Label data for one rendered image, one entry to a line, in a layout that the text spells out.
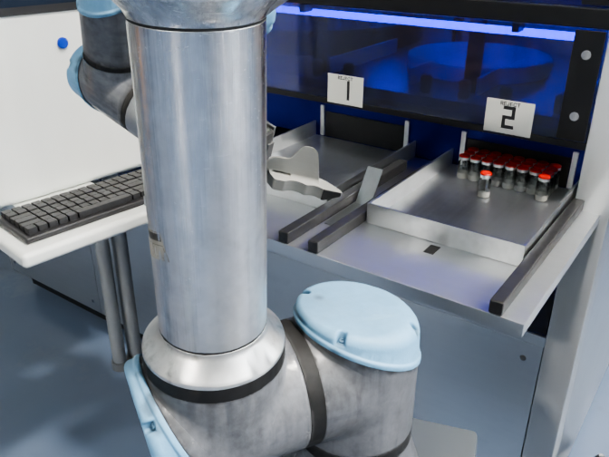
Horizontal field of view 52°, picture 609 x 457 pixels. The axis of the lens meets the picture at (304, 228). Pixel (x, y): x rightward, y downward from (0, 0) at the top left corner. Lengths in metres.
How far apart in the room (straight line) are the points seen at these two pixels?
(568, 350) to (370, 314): 0.80
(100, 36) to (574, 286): 0.91
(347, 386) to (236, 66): 0.29
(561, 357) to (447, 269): 0.47
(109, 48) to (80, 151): 0.73
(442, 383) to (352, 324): 0.95
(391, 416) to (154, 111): 0.35
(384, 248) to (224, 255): 0.57
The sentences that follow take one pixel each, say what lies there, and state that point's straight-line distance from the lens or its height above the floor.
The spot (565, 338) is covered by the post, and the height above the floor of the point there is 0.62.
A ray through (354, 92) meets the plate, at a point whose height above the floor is 1.02.
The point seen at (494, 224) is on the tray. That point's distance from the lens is 1.08.
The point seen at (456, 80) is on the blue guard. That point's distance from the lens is 1.20.
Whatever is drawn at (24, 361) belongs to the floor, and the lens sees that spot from 2.35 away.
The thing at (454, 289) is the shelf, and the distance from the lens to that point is 0.88.
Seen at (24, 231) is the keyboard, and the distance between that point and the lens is 1.26.
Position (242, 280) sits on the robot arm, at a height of 1.10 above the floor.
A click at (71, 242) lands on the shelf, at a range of 1.24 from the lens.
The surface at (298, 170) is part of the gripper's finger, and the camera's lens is 0.74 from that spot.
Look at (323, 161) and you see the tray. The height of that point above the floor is 0.88.
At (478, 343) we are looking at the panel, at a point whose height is 0.54.
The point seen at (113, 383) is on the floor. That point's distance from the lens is 2.16.
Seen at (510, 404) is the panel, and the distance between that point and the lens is 1.44.
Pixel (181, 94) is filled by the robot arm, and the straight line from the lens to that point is 0.38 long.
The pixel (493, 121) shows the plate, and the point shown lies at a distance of 1.19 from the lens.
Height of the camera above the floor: 1.33
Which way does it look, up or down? 26 degrees down
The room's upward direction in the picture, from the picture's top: straight up
